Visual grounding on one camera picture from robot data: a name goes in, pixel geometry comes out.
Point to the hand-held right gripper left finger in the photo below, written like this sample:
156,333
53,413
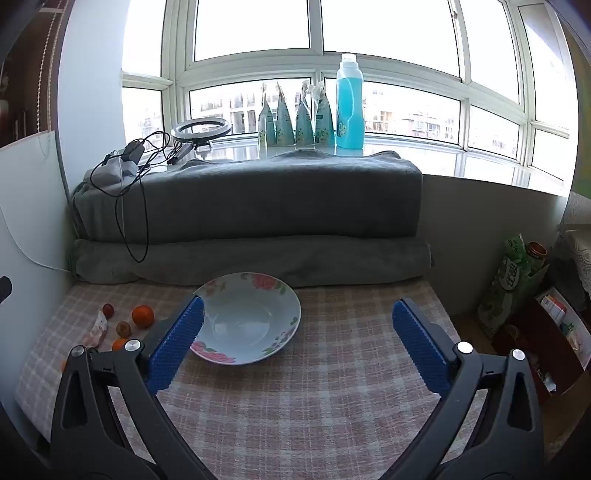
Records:
178,341

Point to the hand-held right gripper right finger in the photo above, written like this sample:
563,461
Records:
418,344

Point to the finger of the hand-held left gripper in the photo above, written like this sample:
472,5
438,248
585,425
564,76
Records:
4,290

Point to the dark grape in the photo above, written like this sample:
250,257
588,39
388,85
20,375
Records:
123,328

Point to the small tangerine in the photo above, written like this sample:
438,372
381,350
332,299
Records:
120,344

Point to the floral white plate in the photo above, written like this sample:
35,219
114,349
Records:
249,318

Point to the red cherry tomato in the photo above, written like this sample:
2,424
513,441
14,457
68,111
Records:
107,310

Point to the white panel board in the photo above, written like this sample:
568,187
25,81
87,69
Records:
27,221

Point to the pink plaid blanket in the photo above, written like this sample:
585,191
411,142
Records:
323,369

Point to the cardboard box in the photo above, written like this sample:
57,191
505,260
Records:
521,332

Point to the green snack packet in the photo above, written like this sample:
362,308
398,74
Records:
505,286

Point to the brown top can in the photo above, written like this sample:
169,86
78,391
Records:
537,251

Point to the white device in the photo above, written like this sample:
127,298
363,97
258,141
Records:
111,174

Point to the thick folded grey blanket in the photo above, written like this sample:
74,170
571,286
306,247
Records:
277,198

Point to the white patterned cloth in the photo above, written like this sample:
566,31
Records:
577,258

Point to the black power adapter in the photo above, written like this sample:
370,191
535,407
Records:
134,150

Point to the dark brown curtain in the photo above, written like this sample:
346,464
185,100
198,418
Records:
23,69

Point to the teal refill pouch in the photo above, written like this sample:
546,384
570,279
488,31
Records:
266,122
324,117
284,117

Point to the blue detergent bottle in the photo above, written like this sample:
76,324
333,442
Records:
349,106

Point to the white window frame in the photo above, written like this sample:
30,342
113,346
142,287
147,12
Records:
316,27

